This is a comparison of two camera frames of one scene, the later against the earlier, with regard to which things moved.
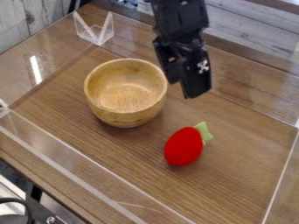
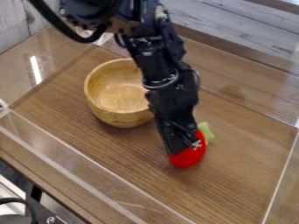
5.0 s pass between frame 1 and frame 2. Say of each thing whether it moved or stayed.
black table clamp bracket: stayed
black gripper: moved
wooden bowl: stayed
